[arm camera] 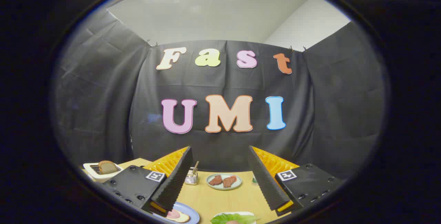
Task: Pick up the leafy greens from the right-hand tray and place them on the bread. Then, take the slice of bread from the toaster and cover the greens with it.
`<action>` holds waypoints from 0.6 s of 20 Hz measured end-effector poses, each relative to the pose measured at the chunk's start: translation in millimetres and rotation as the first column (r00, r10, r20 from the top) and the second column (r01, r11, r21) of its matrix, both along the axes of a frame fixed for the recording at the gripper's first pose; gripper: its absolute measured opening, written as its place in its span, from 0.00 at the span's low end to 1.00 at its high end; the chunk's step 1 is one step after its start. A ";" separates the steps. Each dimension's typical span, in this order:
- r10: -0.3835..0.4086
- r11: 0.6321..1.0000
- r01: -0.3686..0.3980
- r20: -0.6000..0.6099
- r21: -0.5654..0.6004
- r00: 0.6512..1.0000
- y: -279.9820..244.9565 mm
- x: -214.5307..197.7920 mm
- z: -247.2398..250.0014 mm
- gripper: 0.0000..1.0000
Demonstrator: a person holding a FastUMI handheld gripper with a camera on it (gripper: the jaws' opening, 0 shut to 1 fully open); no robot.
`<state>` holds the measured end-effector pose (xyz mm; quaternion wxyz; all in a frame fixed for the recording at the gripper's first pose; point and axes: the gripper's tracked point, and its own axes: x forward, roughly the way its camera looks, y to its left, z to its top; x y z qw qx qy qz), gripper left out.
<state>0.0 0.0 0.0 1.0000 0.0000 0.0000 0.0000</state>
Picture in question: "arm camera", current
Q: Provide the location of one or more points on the white toaster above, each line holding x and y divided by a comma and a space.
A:
92, 176

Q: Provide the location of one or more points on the pale green oval plate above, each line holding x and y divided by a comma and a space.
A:
224, 188

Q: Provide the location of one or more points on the blue plate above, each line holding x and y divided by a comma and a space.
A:
193, 215

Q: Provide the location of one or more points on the clear plastic water bottle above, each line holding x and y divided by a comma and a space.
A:
254, 180

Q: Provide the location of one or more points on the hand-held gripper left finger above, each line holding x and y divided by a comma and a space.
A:
175, 182

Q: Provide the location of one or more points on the green lettuce leaf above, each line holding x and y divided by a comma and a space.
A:
227, 218

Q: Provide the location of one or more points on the brown meat patty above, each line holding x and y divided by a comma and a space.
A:
215, 180
229, 181

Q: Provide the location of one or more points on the white rectangular plate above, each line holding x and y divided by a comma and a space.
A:
253, 217

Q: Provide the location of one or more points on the pink ham slice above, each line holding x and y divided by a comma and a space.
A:
174, 214

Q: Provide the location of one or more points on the wooden utensil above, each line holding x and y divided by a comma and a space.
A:
196, 167

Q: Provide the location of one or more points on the toasted bread slice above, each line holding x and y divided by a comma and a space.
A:
107, 167

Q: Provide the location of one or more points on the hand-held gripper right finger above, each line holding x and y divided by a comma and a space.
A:
267, 182

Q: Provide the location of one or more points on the white bread slice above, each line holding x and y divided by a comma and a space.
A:
184, 218

